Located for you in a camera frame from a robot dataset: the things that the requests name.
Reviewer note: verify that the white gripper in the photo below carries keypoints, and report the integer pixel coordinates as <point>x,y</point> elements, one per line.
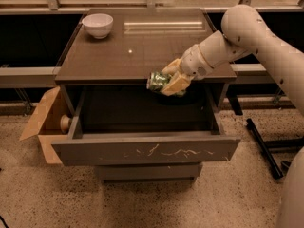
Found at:
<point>194,63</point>

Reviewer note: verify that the green soda can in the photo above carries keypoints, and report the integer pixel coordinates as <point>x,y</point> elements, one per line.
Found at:
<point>157,81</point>

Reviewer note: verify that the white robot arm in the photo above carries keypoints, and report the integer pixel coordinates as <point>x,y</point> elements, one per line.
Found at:
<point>243,31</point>

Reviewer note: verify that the grey drawer cabinet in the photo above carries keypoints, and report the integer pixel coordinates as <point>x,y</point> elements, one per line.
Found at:
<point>141,41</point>

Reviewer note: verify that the open grey top drawer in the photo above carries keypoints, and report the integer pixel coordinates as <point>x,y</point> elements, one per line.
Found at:
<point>128,124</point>

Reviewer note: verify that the closed grey lower drawer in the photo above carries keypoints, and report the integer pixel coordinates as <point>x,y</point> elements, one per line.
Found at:
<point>149,172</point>

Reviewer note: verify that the white ceramic bowl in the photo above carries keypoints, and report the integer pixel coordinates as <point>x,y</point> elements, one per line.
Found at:
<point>98,25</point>

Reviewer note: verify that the black chair base leg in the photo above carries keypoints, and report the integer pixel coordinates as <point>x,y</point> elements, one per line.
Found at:
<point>275,170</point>

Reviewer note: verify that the tape roll in box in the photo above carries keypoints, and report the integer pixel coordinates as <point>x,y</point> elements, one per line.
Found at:
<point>65,123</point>

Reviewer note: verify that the cardboard box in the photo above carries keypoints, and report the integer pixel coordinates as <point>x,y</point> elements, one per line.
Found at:
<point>44,123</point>

